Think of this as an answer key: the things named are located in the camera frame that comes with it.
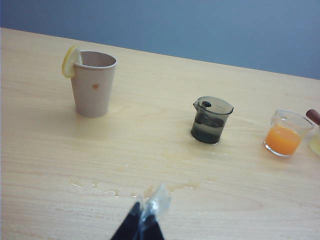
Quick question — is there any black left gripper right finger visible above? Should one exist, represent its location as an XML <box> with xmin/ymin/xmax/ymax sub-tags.
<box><xmin>140</xmin><ymin>183</ymin><xmax>172</xmax><ymax>240</ymax></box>

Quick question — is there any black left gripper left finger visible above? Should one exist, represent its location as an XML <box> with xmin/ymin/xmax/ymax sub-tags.
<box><xmin>109</xmin><ymin>194</ymin><xmax>144</xmax><ymax>240</ymax></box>

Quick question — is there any smoked grey measuring cup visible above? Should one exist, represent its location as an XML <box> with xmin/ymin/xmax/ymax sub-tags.
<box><xmin>191</xmin><ymin>96</ymin><xmax>235</xmax><ymax>145</ymax></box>

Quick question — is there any beige cup with heart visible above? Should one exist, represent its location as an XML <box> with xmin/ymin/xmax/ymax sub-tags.
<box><xmin>70</xmin><ymin>50</ymin><xmax>118</xmax><ymax>118</ymax></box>

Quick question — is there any clear cup of orange juice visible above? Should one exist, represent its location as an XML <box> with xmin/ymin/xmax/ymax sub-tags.
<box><xmin>263</xmin><ymin>109</ymin><xmax>315</xmax><ymax>158</ymax></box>

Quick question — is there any yellow lemon slice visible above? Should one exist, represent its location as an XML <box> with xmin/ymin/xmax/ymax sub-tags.
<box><xmin>61</xmin><ymin>44</ymin><xmax>83</xmax><ymax>79</ymax></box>

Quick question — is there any clear cup with wooden handle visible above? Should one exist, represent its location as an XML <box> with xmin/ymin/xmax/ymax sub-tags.
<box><xmin>305</xmin><ymin>108</ymin><xmax>320</xmax><ymax>158</ymax></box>

